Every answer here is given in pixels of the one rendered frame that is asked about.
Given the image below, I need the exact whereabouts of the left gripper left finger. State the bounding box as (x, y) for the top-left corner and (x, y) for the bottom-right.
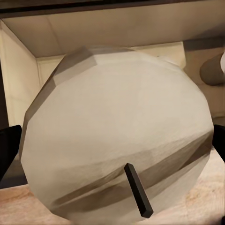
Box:
(0, 125), (22, 181)

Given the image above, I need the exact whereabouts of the pillar candle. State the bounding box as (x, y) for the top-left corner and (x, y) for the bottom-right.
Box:
(157, 56), (175, 64)
(200, 52), (225, 86)
(18, 43), (214, 225)

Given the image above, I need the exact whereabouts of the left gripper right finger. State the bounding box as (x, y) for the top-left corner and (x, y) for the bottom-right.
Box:
(212, 124), (225, 162)

